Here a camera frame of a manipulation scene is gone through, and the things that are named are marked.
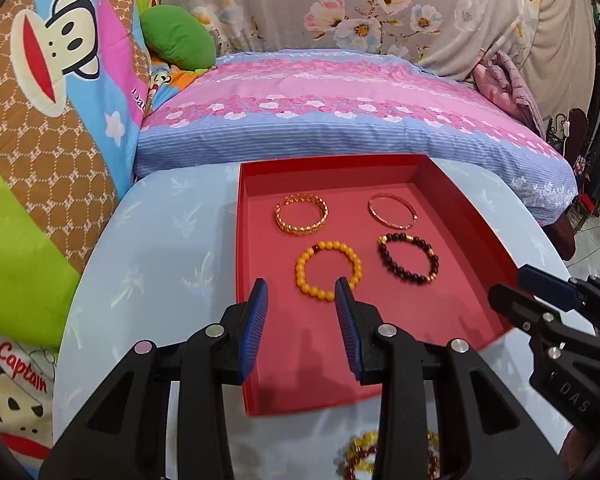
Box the dark bead bracelet gold accents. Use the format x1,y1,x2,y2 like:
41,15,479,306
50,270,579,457
377,232,440,284

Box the black metal stand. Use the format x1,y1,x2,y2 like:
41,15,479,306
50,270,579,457
550,107,590,161

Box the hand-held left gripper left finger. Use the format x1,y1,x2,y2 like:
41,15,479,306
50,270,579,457
39,279,270,480

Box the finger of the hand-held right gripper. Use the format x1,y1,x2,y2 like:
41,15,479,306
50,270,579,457
517,265,600,336
489,284,596,356

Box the pink blue floral pillow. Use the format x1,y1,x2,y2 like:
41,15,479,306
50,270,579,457
132,50,578,226

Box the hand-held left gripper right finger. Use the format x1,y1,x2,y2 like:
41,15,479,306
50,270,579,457
334,277,568,480

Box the thin gold bangle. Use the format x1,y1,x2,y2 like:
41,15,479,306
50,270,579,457
368,192,417,231

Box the light blue palm-print tablecloth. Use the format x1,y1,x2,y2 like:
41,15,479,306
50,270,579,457
52,157,581,480

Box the pink cloth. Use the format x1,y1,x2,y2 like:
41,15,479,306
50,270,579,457
472,50,548,141

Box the beige cloth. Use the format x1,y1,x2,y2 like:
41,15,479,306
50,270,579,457
522,0,597,126

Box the green pillow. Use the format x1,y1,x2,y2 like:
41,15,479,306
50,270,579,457
140,5,217,71

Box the monkey printed blanket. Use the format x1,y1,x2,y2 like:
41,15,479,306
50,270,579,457
0,0,188,480

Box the red cardboard box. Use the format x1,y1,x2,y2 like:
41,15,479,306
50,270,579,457
235,155,533,417

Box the yellow bead bracelet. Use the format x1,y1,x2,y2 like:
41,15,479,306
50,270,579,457
294,241,364,303

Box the chunky amber bead bracelet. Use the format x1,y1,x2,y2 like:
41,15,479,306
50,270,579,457
347,430,438,480

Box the grey floral sheet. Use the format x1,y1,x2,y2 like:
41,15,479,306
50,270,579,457
157,0,546,83

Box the gold chain-link bangle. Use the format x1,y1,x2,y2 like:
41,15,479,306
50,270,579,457
274,192,329,234

